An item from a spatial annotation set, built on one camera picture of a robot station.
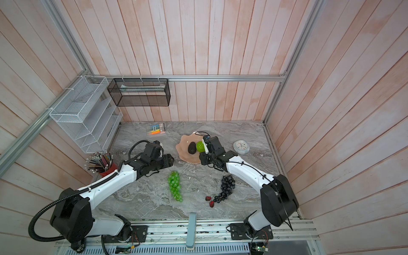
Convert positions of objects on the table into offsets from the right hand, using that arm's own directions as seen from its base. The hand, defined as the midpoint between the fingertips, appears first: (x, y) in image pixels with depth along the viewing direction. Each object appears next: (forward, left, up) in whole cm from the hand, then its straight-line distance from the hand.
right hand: (203, 154), depth 88 cm
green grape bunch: (-14, +16, -6) cm, 22 cm away
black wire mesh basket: (+41, +43, +14) cm, 61 cm away
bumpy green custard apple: (+9, +2, -5) cm, 11 cm away
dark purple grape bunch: (-15, -13, -8) cm, 21 cm away
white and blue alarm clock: (+13, -25, -11) cm, 30 cm away
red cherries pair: (-20, -3, -11) cm, 24 cm away
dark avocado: (+10, +7, -7) cm, 14 cm away
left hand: (-5, +19, -1) cm, 19 cm away
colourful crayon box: (+28, +35, -10) cm, 46 cm away
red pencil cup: (-9, +49, 0) cm, 50 cm away
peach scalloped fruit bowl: (+10, +14, -9) cm, 19 cm away
